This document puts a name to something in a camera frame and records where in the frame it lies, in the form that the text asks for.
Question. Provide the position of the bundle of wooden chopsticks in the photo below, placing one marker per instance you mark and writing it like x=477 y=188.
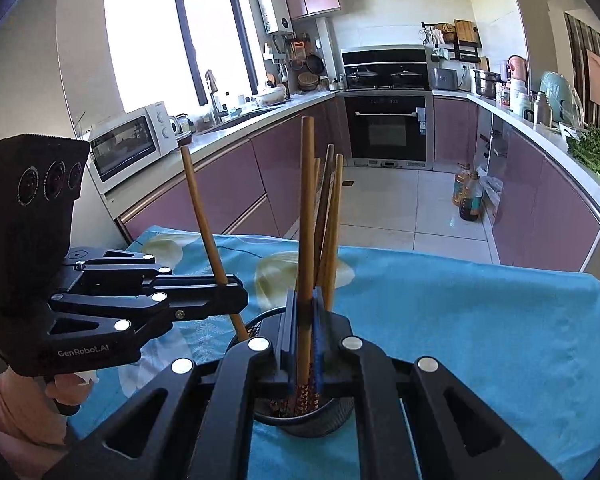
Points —
x=332 y=240

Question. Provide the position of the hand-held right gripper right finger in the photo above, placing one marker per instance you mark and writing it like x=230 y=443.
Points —
x=332 y=360

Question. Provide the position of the person's left hand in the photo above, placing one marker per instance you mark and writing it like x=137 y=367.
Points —
x=15 y=405

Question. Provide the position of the white casserole pot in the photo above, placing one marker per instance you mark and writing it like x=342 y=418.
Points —
x=270 y=95

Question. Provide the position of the green leafy vegetables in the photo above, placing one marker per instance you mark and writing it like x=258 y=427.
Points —
x=597 y=155

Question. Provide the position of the wicker basket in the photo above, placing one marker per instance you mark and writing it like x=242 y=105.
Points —
x=308 y=82

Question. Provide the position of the black wok with lid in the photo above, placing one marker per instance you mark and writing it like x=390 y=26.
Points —
x=406 y=78
x=362 y=77

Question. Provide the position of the steel kitchen sink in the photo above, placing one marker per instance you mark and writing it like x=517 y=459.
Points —
x=250 y=114

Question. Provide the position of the kitchen window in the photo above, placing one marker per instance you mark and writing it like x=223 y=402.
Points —
x=145 y=45

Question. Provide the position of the yellow cooking oil bottle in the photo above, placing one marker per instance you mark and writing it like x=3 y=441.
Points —
x=461 y=187

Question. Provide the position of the wooden chopstick red patterned end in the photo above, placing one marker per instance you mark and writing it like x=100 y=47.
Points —
x=306 y=210
x=200 y=210

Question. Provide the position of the steel thermos bottle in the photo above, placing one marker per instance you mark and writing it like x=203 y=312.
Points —
x=543 y=110

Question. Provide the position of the white plastic jar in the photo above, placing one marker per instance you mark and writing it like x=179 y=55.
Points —
x=520 y=97

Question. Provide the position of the white wall water heater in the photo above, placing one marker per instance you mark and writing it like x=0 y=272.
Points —
x=275 y=12

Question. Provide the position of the wooden cutting board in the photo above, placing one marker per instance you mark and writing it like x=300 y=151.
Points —
x=464 y=31

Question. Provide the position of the stainless steel stockpot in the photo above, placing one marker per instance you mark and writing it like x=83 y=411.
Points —
x=487 y=85

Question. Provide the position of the silver countertop appliance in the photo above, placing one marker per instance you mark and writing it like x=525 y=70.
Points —
x=443 y=79

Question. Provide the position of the pink electric kettle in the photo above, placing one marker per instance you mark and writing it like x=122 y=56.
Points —
x=517 y=67

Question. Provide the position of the black integrated stove oven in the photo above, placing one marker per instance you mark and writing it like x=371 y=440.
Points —
x=385 y=130

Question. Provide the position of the steel kitchen faucet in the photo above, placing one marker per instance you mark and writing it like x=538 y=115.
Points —
x=214 y=100

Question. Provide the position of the blue floral tablecloth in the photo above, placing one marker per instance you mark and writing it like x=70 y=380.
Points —
x=455 y=335

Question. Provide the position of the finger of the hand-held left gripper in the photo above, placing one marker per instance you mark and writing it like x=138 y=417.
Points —
x=130 y=266
x=205 y=302

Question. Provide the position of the black wall rack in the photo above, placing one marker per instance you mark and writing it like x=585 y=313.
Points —
x=450 y=52

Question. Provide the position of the two oil bottles on floor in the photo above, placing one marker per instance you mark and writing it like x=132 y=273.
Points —
x=471 y=200

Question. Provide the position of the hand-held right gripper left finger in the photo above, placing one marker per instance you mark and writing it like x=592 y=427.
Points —
x=282 y=360

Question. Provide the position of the hanging black pan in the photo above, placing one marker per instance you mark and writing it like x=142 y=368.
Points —
x=315 y=63

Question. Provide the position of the black mesh utensil holder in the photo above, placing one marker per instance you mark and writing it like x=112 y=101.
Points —
x=305 y=425

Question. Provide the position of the white microwave oven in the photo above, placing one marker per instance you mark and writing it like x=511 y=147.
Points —
x=130 y=145

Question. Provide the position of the clear plastic bag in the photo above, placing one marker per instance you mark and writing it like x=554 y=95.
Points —
x=492 y=190

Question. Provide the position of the pink wall picture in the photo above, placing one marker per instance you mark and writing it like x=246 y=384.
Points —
x=598 y=80

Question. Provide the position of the pink base cabinet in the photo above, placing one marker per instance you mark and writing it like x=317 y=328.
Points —
x=275 y=160
x=540 y=200

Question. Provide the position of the mint green covered appliance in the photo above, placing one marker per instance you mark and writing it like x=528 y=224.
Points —
x=562 y=95

